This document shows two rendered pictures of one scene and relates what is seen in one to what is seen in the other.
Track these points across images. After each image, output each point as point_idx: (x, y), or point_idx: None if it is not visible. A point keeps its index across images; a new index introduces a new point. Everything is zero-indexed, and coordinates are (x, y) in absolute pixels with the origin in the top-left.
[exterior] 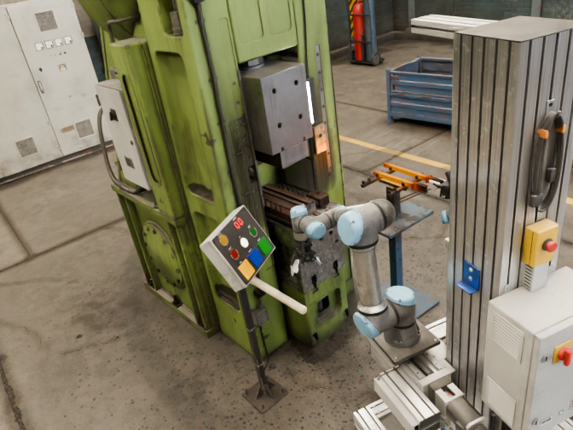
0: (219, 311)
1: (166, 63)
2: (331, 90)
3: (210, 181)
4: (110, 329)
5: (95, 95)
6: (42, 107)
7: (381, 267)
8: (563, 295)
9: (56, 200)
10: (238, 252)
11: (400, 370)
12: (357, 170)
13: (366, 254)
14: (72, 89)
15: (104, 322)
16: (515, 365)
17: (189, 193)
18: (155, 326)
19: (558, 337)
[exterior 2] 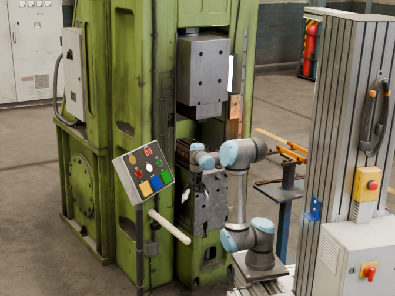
0: (118, 242)
1: (121, 18)
2: (252, 69)
3: (134, 117)
4: (19, 242)
5: (59, 54)
6: (10, 54)
7: (273, 242)
8: (380, 230)
9: (1, 135)
10: (141, 174)
11: (251, 289)
12: (276, 162)
13: (237, 177)
14: (40, 45)
15: (16, 236)
16: (332, 278)
17: (116, 128)
18: (59, 248)
19: (364, 254)
